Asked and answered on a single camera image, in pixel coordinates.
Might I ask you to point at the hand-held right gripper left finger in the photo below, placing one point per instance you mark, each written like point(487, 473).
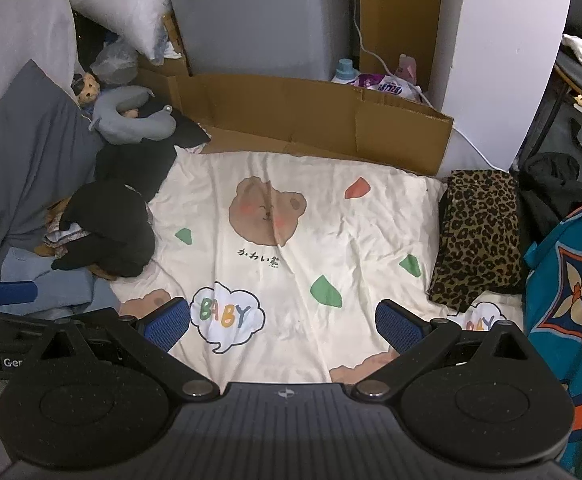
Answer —
point(166, 325)

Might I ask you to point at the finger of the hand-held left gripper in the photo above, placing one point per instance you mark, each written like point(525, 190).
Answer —
point(11, 293)

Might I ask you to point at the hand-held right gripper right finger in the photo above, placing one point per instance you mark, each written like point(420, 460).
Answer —
point(401, 327)

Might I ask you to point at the leopard print garment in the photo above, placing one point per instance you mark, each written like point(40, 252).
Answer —
point(481, 230)

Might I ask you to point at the light blue garment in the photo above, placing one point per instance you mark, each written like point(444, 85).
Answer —
point(51, 280)

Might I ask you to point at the bundled black garment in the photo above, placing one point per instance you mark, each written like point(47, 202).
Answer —
point(111, 230)

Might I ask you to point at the cream bear print blanket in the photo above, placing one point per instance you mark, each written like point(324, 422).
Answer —
point(321, 220)

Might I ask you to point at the teal patterned cloth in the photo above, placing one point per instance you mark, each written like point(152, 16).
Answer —
point(561, 280)

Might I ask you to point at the black cloth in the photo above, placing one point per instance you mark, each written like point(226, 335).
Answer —
point(136, 160)

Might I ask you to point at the dark grey garment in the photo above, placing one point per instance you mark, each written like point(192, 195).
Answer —
point(551, 185)

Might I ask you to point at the grey neck pillow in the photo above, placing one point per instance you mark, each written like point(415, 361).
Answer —
point(131, 115)

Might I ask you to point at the small teddy bear doll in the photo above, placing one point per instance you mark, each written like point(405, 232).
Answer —
point(87, 91)

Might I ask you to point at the purple white refill pouch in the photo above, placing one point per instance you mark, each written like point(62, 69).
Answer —
point(386, 85)

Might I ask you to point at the flat cardboard box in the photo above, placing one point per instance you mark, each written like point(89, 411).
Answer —
point(271, 105)

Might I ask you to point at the clear plastic bag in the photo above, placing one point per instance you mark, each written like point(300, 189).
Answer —
point(113, 62)

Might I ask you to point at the pink bottle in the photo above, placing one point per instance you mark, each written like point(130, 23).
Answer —
point(407, 67)

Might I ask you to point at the detergent bottle blue cap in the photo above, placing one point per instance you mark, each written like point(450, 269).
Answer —
point(343, 72)

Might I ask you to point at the white pillow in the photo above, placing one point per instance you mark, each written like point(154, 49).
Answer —
point(121, 5)

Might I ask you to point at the tall cardboard box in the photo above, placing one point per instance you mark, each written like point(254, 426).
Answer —
point(401, 15)

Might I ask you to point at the grey cabinet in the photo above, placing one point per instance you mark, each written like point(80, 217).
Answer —
point(256, 15)

